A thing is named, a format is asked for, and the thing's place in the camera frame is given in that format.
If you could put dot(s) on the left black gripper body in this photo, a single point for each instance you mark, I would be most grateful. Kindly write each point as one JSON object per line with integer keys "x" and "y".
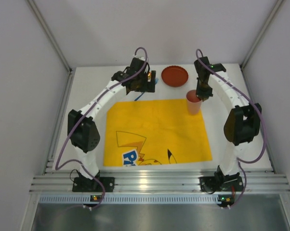
{"x": 148, "y": 86}

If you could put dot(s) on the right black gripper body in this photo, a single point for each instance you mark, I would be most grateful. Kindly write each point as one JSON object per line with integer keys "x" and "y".
{"x": 204, "y": 94}

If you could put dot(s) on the blue plastic fork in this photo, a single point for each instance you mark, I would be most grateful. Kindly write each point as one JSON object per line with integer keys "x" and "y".
{"x": 137, "y": 98}

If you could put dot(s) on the pink plastic cup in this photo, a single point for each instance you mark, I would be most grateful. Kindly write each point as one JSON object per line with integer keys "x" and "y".
{"x": 193, "y": 102}

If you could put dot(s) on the yellow printed cloth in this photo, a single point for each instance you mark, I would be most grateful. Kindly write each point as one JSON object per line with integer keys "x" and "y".
{"x": 159, "y": 132}

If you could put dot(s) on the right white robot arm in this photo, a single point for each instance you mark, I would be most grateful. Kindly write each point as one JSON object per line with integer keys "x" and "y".
{"x": 240, "y": 128}

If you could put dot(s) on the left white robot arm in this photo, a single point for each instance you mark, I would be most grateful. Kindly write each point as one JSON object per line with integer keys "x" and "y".
{"x": 82, "y": 124}

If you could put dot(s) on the gold metal spoon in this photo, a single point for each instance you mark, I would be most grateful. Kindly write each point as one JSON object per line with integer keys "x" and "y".
{"x": 149, "y": 77}

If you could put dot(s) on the red round plate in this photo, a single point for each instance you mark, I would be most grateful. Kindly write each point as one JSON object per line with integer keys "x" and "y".
{"x": 174, "y": 76}

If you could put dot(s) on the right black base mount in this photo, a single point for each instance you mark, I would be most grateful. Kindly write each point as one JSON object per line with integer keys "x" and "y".
{"x": 213, "y": 184}

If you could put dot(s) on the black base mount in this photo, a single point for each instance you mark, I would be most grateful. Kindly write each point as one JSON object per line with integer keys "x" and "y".
{"x": 213, "y": 184}
{"x": 85, "y": 185}

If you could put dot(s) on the left aluminium corner post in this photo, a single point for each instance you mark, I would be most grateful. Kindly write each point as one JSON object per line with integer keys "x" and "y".
{"x": 49, "y": 34}

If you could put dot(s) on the aluminium corner post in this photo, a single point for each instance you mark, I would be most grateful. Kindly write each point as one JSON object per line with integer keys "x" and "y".
{"x": 49, "y": 34}
{"x": 278, "y": 4}

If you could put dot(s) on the right aluminium corner post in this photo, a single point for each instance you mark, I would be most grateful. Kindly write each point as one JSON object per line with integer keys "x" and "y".
{"x": 278, "y": 4}

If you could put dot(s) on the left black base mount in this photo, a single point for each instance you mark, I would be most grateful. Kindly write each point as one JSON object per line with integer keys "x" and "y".
{"x": 85, "y": 185}

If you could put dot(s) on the aluminium mounting rail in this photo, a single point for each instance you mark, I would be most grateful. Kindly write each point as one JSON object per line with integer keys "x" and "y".
{"x": 155, "y": 181}

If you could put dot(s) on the perforated grey cable duct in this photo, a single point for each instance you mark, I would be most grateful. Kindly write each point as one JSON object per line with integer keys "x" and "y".
{"x": 129, "y": 199}

